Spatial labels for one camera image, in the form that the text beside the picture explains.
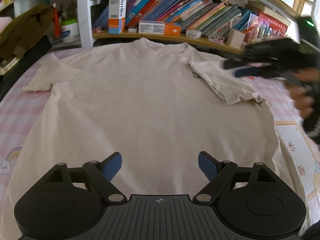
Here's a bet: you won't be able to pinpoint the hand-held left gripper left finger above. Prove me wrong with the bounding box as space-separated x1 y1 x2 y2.
42 152 127 204

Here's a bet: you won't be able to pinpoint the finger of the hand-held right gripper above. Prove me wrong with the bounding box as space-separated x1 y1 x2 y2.
222 58 250 70
234 66 274 79

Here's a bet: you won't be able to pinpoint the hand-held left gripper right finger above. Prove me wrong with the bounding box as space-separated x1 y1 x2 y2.
194 151 278 203

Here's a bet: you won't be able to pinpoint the beige t-shirt with black print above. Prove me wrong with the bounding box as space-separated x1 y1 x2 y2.
7 37 310 240

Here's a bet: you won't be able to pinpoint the person's right hand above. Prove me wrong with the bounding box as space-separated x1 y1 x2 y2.
285 69 316 118

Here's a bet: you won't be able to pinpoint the beige pen holder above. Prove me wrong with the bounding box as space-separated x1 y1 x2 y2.
227 28 245 46

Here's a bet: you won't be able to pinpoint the pink small scissors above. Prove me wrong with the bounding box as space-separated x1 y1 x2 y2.
208 35 226 45

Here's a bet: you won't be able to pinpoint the shiny card packet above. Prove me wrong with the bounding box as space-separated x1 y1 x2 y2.
246 14 268 43

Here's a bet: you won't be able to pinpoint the red printed box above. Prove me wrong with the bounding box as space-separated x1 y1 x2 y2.
257 11 288 34

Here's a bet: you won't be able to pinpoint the bamboo blind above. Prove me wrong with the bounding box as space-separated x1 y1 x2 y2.
296 0 308 18

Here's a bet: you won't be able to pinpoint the stack of old beige books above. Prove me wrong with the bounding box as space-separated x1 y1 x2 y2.
247 1 292 26

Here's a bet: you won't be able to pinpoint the row of colourful books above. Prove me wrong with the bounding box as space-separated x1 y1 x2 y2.
94 0 258 37

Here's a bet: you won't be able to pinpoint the flat white orange box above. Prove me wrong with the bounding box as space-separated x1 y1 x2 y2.
138 20 181 36

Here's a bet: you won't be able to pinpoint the pink checked cartoon table mat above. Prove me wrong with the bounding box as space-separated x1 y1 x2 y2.
0 49 320 240

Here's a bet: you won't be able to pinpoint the tall white orange box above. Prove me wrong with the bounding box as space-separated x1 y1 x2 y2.
108 0 127 35

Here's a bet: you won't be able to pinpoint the black chair back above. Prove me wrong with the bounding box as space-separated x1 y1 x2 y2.
0 35 53 101

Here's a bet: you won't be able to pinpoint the white jar with green lid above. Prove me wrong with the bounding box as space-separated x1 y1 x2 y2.
61 17 80 44

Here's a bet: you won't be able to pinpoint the white wristwatch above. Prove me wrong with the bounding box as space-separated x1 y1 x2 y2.
0 56 20 74

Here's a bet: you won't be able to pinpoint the white wooden bookshelf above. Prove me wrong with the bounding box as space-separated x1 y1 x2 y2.
0 0 320 55

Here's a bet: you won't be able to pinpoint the red tassel charm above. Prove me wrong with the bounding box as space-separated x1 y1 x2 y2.
53 2 62 38

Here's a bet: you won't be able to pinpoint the olive green bag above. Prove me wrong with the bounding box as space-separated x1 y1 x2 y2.
0 4 54 62

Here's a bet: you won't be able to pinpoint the pink plush cushion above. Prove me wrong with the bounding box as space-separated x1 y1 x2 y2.
0 16 13 28

